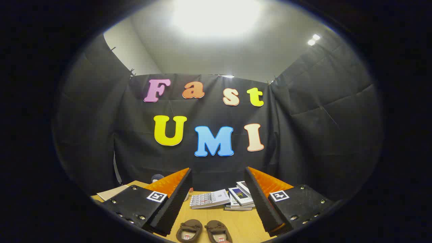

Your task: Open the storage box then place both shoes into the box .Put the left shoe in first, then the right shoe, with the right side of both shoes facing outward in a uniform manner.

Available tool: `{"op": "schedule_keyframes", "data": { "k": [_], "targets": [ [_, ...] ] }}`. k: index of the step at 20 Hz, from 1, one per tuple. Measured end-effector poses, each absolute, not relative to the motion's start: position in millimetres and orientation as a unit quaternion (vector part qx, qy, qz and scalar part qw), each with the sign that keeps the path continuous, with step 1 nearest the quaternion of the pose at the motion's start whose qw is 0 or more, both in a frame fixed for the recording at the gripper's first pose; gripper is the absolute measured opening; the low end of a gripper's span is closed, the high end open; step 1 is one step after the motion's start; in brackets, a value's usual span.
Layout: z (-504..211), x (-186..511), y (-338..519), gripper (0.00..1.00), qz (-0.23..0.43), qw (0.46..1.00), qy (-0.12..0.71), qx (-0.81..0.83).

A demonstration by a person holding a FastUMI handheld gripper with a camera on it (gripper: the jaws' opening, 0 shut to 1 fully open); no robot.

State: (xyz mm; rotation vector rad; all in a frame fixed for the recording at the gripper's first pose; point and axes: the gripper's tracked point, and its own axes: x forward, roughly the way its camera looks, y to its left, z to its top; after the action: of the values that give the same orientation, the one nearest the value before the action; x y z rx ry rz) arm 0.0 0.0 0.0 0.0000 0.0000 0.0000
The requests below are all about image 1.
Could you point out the large ceiling light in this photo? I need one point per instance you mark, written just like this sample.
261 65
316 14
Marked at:
216 15

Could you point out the beige fabric storage box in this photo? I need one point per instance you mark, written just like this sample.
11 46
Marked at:
113 192

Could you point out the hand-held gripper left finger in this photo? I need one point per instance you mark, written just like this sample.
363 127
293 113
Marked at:
175 202

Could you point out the white book dark cover picture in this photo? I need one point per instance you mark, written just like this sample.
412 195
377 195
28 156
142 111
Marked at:
243 187

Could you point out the grey penguin plush toy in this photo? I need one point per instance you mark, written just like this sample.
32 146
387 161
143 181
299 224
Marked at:
157 177

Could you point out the white book blue cover picture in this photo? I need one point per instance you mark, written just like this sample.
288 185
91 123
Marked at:
240 195

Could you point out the white book black lettering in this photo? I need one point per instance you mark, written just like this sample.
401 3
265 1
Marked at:
236 205

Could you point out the brown fuzzy shoe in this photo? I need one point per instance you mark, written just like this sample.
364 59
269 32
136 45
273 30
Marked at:
189 229
217 230

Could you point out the black backdrop cloth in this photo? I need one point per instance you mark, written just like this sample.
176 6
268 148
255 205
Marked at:
303 135

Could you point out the small ceiling spotlight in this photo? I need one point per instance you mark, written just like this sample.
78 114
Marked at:
316 36
311 42

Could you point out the grey patterned cover book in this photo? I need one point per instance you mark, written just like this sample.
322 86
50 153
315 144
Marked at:
209 199

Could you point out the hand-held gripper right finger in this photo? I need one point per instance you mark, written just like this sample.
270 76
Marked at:
261 206

